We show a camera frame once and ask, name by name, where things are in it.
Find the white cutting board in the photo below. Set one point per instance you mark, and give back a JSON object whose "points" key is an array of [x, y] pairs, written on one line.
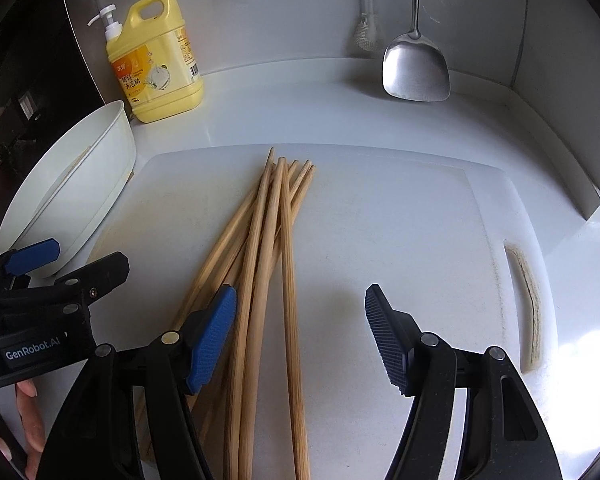
{"points": [[380, 220]]}

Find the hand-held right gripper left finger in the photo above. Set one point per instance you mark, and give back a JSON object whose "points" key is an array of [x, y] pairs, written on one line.
{"points": [[211, 345]]}

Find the person's left hand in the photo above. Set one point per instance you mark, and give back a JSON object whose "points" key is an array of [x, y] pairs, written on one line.
{"points": [[30, 420]]}

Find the bunch of wooden chopsticks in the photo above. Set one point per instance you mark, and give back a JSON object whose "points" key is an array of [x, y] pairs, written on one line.
{"points": [[260, 260]]}

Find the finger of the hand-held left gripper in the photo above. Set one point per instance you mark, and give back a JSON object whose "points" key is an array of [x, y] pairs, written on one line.
{"points": [[32, 256], [102, 272]]}

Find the yellow dish soap bottle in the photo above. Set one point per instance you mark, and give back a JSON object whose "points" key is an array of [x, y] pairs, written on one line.
{"points": [[155, 85]]}

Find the white bottle brush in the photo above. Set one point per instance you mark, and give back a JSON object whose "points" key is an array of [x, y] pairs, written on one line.
{"points": [[366, 32]]}

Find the black kitchen appliance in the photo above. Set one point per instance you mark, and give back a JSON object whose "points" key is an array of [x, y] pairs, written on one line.
{"points": [[20, 60]]}

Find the white bowl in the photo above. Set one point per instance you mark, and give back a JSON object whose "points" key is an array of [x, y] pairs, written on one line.
{"points": [[105, 160]]}

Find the metal spatula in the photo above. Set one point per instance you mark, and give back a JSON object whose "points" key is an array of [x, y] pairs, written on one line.
{"points": [[415, 70]]}

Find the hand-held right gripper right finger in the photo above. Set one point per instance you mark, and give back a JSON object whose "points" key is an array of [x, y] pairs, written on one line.
{"points": [[386, 345]]}

